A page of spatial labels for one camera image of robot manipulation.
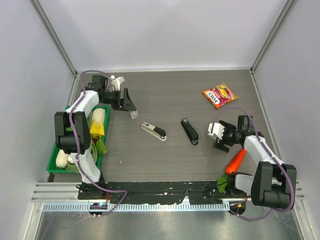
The red white staple box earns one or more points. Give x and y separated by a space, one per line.
134 114

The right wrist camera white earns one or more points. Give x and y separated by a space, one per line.
216 131

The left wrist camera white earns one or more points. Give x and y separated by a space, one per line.
116 82

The white slotted cable duct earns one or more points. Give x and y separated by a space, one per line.
89 207

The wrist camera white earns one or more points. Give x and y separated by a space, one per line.
216 131
116 82

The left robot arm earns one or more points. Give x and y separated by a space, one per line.
72 133

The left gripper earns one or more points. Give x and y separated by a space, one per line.
125 103

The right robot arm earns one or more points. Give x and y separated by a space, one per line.
274 183

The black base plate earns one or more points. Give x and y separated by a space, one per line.
160 192

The orange toy carrot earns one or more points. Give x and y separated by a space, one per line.
236 162

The green plastic tray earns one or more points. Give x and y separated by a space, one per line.
72 168

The yellow white toy cabbage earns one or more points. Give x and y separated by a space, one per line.
97 123

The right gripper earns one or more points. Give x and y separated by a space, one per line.
228 127

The green toy leaf sprig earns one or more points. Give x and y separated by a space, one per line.
101 147

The orange candy bag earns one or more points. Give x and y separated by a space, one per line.
219 95

